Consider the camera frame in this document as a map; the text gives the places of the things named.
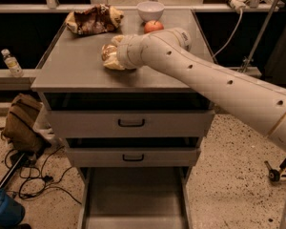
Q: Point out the red apple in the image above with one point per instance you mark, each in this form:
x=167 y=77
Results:
x=153 y=25

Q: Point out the blue container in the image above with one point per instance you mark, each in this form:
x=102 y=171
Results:
x=11 y=211

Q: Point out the grey drawer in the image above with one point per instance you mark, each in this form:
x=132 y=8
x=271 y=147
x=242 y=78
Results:
x=129 y=114
x=133 y=151
x=135 y=198

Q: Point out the clear plastic bottle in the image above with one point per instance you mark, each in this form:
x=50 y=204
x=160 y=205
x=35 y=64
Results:
x=12 y=63

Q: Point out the white bowl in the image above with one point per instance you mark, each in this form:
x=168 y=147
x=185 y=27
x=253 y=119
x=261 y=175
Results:
x=150 y=10

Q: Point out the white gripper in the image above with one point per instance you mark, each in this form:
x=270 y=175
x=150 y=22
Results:
x=123 y=53

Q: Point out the brown backpack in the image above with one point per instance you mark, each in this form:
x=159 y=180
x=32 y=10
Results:
x=21 y=117

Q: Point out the grey middle drawer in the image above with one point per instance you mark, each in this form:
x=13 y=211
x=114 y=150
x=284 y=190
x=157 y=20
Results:
x=133 y=151

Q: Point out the grey top drawer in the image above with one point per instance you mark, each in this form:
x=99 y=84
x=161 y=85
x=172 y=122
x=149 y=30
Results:
x=129 y=114

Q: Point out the grey drawer cabinet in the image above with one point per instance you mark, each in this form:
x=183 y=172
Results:
x=73 y=64

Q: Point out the black wheeled stand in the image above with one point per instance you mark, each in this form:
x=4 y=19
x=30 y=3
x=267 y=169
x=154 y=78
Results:
x=275 y=175

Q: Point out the crumpled brown chip bag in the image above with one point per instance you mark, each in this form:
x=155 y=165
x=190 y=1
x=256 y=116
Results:
x=100 y=18

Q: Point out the grey bottom drawer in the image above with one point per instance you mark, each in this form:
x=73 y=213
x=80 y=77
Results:
x=135 y=198

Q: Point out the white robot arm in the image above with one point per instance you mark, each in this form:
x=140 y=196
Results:
x=259 y=104

